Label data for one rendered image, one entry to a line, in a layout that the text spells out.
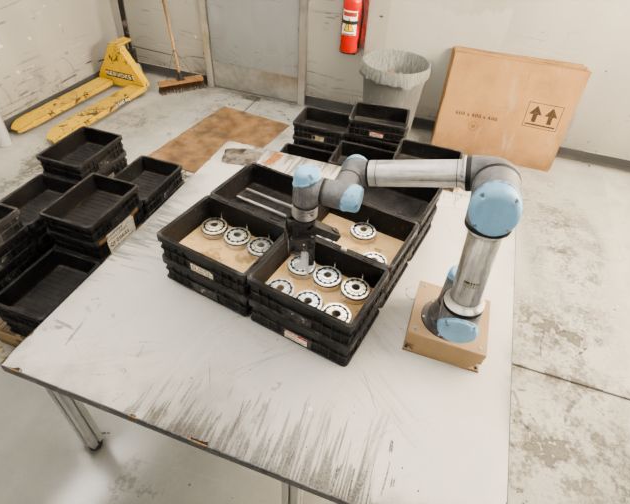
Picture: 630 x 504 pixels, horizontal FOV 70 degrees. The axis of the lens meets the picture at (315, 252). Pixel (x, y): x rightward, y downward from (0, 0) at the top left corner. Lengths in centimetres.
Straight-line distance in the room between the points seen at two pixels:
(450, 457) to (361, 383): 34
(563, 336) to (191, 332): 209
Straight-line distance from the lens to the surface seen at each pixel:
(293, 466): 141
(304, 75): 464
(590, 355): 294
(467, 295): 132
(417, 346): 162
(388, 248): 180
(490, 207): 111
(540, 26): 425
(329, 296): 159
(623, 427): 276
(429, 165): 127
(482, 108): 422
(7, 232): 266
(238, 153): 256
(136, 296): 184
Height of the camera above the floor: 202
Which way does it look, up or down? 43 degrees down
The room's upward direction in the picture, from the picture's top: 4 degrees clockwise
